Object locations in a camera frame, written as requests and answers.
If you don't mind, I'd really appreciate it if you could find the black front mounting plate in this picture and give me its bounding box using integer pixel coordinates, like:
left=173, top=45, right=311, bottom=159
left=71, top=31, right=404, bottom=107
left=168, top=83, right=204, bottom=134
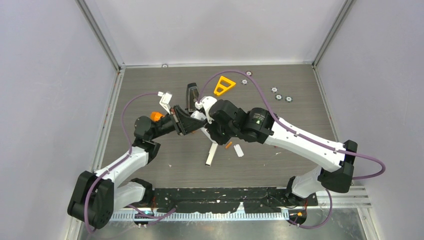
left=147, top=187, right=318, bottom=214

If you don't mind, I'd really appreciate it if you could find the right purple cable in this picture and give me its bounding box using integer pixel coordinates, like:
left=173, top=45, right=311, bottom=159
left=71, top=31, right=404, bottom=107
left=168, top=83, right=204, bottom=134
left=198, top=69, right=387, bottom=230

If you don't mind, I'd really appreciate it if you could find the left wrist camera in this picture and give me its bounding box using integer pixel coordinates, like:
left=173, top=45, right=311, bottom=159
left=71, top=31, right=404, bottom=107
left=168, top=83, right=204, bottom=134
left=157, top=91, right=173, bottom=114

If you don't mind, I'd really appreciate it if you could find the long white box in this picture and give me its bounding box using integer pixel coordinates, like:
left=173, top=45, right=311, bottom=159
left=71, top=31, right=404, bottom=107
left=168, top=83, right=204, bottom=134
left=205, top=142, right=219, bottom=167

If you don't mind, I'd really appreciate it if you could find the black metronome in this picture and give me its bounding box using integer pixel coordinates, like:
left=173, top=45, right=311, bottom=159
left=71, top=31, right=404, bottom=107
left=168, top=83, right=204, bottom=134
left=185, top=82, right=199, bottom=114

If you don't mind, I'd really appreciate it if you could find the yellow triangle bracket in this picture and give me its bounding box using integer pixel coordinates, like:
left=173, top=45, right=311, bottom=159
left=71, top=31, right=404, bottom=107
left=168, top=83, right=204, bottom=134
left=213, top=75, right=237, bottom=97

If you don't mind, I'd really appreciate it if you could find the purple cable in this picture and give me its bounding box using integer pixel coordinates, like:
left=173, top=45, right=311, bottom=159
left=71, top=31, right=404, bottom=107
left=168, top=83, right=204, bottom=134
left=198, top=69, right=387, bottom=230
left=83, top=92, right=181, bottom=235

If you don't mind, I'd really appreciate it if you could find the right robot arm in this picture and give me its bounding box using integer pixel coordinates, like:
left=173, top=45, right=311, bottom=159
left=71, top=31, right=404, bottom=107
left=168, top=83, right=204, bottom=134
left=196, top=96, right=358, bottom=205

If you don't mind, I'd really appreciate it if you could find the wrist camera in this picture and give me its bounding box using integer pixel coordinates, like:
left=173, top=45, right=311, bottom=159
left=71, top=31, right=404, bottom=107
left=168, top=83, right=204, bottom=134
left=195, top=96, right=218, bottom=124
left=157, top=91, right=173, bottom=114

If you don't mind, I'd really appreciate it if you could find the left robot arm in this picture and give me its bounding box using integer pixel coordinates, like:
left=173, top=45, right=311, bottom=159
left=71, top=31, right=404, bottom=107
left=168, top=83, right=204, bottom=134
left=67, top=105, right=208, bottom=229

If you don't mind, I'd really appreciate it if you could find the white battery cover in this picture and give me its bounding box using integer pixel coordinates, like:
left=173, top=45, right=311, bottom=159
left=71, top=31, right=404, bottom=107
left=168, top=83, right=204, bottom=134
left=233, top=144, right=244, bottom=158

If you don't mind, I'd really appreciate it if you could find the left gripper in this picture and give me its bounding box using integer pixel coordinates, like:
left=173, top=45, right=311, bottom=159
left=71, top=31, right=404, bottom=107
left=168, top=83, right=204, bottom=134
left=150, top=105, right=203, bottom=141

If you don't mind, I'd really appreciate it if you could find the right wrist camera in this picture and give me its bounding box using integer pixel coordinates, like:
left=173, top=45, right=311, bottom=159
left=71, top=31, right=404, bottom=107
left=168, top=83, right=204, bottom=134
left=195, top=96, right=218, bottom=124

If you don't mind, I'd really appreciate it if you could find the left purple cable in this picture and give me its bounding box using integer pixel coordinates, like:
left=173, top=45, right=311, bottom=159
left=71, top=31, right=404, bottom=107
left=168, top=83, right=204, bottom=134
left=83, top=92, right=181, bottom=235

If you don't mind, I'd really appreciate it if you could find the orange battery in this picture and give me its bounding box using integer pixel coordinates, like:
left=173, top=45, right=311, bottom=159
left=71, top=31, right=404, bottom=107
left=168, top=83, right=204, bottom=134
left=225, top=141, right=233, bottom=149

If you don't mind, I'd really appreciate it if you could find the orange toy microphone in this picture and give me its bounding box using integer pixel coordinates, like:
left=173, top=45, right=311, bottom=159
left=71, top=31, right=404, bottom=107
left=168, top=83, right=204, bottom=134
left=150, top=111, right=165, bottom=122

